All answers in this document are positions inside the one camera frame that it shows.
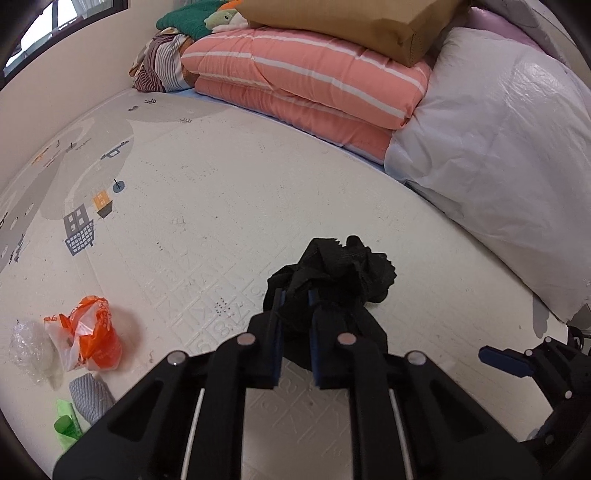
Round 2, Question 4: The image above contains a clear plastic wrap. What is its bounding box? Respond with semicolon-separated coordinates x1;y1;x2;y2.
8;319;63;388

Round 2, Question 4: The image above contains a pink cloth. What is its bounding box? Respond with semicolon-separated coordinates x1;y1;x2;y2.
466;7;541;49

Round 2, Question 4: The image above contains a green plastic bag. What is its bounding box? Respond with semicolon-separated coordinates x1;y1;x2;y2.
53;398;85;450

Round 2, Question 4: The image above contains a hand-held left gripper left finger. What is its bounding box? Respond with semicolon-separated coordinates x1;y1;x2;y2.
52;288;287;480

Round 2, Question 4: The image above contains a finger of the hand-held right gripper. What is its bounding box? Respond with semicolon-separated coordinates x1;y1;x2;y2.
478;346;537;379

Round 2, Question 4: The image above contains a lavender quilt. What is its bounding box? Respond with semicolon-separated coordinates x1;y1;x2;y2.
475;0;575;65

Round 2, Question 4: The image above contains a green blanket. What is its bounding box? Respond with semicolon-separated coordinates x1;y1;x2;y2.
156;0;227;41

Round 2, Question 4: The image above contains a pink striped quilt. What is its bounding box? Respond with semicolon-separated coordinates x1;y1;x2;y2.
180;25;432;164

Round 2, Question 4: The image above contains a grey cloth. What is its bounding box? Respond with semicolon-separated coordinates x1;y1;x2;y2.
68;373;116;425

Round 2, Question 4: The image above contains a white plastic wrapped bedding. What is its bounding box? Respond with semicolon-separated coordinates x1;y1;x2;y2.
383;27;591;324

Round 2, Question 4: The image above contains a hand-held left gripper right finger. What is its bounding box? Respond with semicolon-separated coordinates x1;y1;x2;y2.
307;290;543;480

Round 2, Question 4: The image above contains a green plush toy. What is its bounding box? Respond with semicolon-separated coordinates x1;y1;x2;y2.
204;0;250;33

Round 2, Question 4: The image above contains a black cloth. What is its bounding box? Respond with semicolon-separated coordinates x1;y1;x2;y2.
263;235;398;370

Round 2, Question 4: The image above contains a window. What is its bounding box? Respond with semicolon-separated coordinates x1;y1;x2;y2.
0;0;127;80

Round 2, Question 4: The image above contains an orange plastic bag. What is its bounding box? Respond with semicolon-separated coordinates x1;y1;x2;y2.
44;295;123;372

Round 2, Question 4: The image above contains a striped cloth bundle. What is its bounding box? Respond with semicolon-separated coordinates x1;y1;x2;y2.
128;28;195;93

